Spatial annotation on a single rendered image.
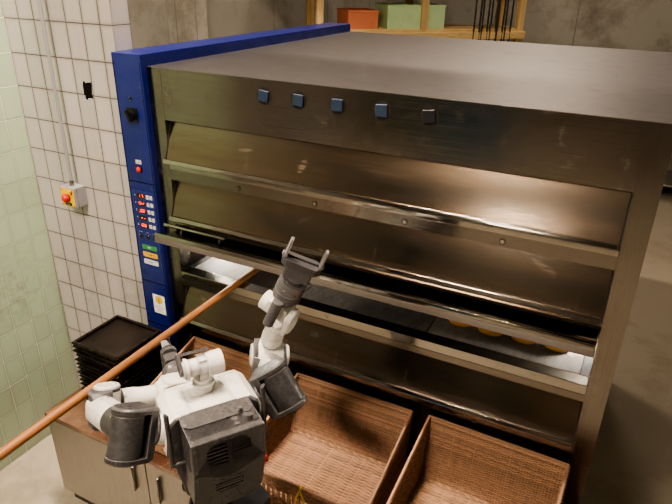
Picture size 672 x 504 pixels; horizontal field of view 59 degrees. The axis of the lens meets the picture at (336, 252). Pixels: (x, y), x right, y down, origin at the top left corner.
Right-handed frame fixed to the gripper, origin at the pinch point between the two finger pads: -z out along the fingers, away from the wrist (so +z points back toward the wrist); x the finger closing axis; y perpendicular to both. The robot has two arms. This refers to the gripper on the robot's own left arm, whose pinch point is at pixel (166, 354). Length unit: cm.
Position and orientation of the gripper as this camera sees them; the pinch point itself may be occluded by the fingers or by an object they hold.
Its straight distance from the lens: 230.7
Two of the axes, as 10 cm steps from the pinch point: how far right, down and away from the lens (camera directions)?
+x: -0.1, 9.0, 4.3
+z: 4.8, 3.8, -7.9
